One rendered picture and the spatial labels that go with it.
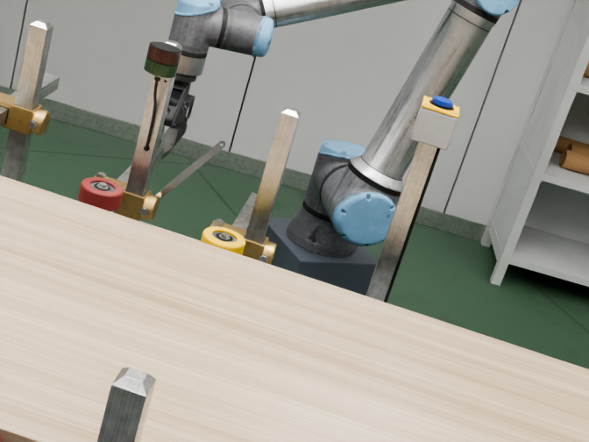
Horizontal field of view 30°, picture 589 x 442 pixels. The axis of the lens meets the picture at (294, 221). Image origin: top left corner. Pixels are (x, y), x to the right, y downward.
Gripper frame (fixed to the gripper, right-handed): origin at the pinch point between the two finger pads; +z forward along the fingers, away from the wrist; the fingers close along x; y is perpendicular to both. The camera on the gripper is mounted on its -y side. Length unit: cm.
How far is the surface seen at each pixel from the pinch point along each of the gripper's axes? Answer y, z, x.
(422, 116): -37, -37, -52
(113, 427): -145, -28, -31
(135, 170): -35.6, -9.2, -3.3
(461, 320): 150, 83, -97
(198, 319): -82, -7, -28
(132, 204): -36.4, -2.5, -4.6
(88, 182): -46.0, -8.1, 2.5
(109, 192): -47.2, -8.1, -2.0
